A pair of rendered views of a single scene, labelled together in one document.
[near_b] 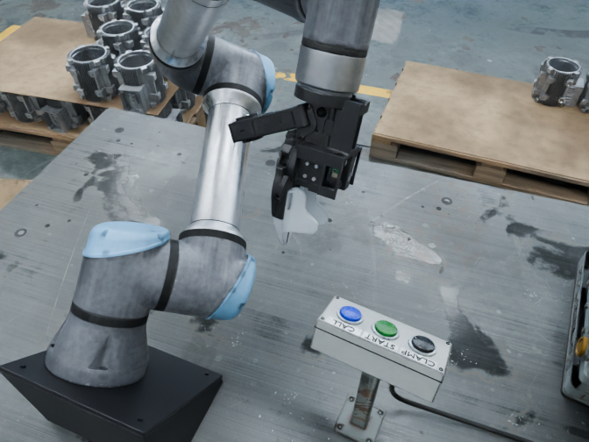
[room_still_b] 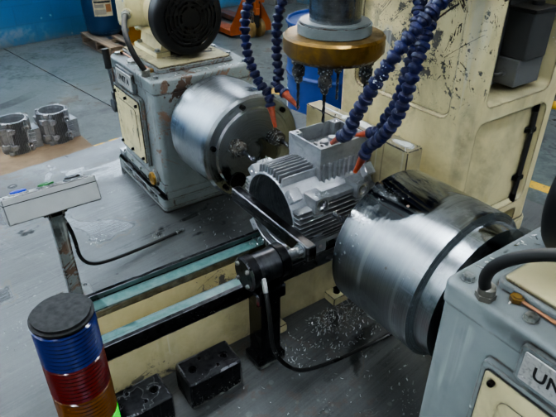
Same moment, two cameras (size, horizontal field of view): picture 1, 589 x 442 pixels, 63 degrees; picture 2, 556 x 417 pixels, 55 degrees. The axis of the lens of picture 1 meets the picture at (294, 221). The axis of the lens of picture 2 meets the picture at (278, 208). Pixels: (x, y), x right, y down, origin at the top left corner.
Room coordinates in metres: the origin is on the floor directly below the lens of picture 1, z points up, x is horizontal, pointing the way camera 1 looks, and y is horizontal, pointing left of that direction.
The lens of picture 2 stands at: (-0.48, 0.45, 1.57)
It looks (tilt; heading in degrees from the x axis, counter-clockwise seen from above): 32 degrees down; 298
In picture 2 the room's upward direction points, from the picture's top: straight up
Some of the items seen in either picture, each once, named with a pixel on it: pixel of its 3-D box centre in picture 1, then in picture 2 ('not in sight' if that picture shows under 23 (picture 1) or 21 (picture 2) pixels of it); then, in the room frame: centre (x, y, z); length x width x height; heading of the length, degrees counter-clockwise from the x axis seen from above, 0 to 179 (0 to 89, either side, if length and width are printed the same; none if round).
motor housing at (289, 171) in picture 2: not in sight; (310, 196); (-0.10, -0.40, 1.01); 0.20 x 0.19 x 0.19; 63
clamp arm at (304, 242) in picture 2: not in sight; (270, 220); (-0.07, -0.28, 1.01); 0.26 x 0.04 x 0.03; 153
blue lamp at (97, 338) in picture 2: not in sight; (67, 334); (-0.12, 0.22, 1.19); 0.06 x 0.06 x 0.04
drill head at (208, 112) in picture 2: not in sight; (222, 127); (0.22, -0.56, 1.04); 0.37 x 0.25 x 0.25; 153
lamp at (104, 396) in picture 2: not in sight; (84, 395); (-0.12, 0.22, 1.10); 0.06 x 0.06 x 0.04
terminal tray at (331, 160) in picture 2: not in sight; (328, 149); (-0.12, -0.44, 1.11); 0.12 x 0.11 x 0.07; 63
